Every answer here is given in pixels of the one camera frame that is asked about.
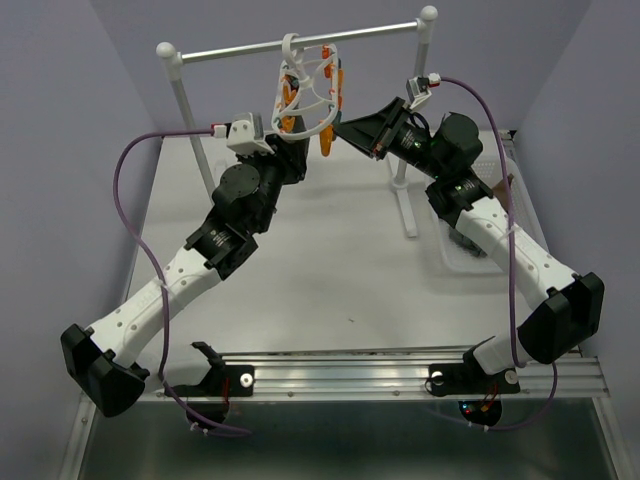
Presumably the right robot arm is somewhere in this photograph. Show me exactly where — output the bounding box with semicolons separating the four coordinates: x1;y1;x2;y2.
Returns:
333;98;605;390

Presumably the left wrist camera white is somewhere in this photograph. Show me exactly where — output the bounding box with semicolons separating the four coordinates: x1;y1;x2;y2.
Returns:
211;112;274;156

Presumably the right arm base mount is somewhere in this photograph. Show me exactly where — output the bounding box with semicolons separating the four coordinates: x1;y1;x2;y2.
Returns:
425;363;521;397

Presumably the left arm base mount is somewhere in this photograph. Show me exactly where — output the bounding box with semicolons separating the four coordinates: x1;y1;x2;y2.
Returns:
169;341;256;399

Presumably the white clothes rack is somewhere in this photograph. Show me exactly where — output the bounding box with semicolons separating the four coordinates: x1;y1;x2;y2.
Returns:
154;4;440;239

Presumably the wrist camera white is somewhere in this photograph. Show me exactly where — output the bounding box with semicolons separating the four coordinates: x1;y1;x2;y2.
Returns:
211;112;274;156
406;73;441;111

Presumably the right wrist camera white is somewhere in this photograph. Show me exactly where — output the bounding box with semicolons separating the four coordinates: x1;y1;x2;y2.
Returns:
406;73;441;111

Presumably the aluminium rail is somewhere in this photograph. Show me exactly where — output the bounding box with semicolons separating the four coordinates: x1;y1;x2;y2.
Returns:
166;352;609;403

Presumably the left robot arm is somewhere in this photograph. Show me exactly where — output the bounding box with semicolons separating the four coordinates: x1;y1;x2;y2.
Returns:
60;134;309;417

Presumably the white round clip hanger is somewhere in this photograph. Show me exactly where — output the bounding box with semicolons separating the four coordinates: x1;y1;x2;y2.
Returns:
271;33;344;142

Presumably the white plastic basket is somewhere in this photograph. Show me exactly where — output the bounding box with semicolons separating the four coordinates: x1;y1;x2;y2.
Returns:
432;156;536;275

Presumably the grey sock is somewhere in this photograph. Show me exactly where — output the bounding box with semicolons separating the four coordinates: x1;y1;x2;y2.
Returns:
448;228;486;258

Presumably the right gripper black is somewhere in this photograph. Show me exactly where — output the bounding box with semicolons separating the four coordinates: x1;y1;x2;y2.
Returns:
332;97;447;181

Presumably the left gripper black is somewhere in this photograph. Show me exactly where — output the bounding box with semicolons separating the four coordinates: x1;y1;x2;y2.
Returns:
236;134;307;234

